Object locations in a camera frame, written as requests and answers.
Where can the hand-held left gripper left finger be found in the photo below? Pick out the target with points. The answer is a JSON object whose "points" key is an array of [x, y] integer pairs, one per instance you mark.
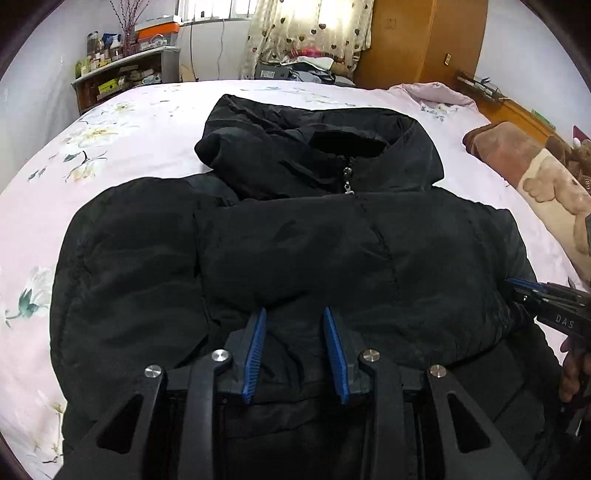
{"points": [[255, 355]]}

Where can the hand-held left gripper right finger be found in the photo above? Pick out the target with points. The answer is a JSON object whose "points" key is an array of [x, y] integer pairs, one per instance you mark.
{"points": [[336, 355]]}

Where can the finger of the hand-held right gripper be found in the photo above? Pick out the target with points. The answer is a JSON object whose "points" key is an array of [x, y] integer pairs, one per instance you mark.
{"points": [[528, 305], [526, 285]]}

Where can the black puffer jacket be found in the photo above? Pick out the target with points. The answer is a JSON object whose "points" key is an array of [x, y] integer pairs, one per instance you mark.
{"points": [[295, 249]]}

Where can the pile of clothes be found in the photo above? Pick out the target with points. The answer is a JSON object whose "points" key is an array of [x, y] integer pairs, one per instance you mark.
{"points": [[314, 62]]}

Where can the person's right hand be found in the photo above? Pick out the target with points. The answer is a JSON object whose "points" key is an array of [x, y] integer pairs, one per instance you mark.
{"points": [[572, 369]]}

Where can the brown bear print blanket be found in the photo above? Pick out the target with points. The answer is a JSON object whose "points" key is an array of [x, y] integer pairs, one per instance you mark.
{"points": [[531, 170]]}

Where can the brown plush toy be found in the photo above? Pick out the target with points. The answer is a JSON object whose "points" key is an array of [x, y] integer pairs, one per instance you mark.
{"points": [[582, 159]]}

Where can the pink floral bed sheet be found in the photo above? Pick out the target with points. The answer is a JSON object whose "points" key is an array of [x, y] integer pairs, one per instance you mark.
{"points": [[138, 120]]}

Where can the wooden wardrobe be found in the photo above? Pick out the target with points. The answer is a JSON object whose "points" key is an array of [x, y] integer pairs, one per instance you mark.
{"points": [[415, 41]]}

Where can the black flat box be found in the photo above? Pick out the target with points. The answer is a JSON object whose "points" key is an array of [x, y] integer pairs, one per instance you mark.
{"points": [[272, 72]]}

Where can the cluttered shelf unit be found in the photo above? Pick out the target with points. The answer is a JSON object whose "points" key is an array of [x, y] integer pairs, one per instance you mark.
{"points": [[138, 54]]}

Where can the heart print curtain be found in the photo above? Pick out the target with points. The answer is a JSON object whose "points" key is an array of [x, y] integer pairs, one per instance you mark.
{"points": [[300, 27]]}

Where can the row of bottles and jars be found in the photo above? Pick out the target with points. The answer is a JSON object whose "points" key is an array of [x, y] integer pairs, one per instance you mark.
{"points": [[104, 53]]}

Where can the clear box with orange lid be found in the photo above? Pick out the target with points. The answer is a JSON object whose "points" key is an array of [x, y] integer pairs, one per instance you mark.
{"points": [[157, 31]]}

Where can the window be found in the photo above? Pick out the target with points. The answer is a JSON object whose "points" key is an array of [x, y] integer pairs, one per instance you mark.
{"points": [[207, 7]]}

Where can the bare decorative branches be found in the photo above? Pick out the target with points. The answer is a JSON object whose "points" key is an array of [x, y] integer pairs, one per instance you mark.
{"points": [[127, 18]]}

